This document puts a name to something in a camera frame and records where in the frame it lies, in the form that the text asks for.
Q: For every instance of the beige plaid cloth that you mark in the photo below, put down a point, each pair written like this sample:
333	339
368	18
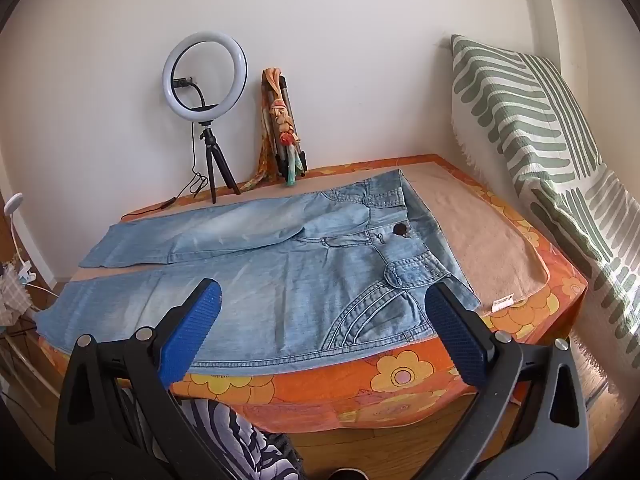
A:
12	300

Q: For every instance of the green striped white cushion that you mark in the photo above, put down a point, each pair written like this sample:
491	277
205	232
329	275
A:
525	110

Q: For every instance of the light blue denim pants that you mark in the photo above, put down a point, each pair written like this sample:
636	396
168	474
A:
280	280

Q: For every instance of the folded tripod with orange scarf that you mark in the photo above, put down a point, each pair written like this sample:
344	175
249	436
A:
272	77

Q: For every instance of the beige towel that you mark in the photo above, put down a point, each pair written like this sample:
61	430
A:
480	240

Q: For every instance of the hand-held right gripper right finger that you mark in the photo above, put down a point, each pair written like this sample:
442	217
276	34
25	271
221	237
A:
457	335

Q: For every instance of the white clamp desk lamp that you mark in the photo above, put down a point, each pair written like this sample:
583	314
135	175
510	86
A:
12	203

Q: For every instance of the orange floral tablecloth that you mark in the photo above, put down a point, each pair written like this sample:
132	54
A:
325	400

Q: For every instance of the zebra striped clothing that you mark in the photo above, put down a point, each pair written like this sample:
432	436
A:
235	440

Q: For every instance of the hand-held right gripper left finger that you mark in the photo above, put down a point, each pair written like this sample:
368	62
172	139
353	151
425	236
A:
192	325

